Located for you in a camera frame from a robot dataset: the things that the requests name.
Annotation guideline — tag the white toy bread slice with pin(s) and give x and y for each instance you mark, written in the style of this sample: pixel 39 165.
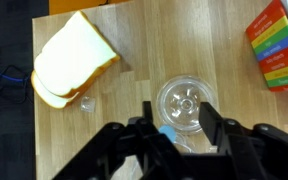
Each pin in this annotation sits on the white toy bread slice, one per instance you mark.
pixel 50 98
pixel 70 56

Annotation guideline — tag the clear plastic cup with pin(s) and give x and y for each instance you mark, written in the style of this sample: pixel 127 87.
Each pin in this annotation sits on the clear plastic cup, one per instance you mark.
pixel 185 145

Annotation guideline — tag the red rainbow-striped cardboard box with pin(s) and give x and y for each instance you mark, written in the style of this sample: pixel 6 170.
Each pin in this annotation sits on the red rainbow-striped cardboard box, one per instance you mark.
pixel 274 56

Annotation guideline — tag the orange flat panel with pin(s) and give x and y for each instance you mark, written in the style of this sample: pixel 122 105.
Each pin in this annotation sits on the orange flat panel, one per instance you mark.
pixel 84 5

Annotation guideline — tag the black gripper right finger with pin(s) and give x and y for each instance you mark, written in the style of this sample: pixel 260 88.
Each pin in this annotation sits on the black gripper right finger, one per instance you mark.
pixel 244 150

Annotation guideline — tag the light blue plastic spoon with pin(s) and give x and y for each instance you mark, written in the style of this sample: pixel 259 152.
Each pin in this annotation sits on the light blue plastic spoon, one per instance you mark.
pixel 167 132

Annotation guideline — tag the small clear plastic piece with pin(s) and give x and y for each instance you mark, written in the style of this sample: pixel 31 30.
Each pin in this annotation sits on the small clear plastic piece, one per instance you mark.
pixel 88 104

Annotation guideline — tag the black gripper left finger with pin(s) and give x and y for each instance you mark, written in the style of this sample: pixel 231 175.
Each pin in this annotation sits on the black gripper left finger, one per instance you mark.
pixel 110 143

